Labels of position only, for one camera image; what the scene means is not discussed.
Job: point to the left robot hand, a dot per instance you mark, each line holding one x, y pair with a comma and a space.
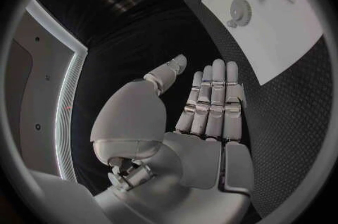
200, 160

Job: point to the white task board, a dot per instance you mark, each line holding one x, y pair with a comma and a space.
277, 42

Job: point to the small grey gear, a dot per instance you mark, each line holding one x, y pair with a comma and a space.
232, 24

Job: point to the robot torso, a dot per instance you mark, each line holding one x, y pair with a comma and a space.
44, 101

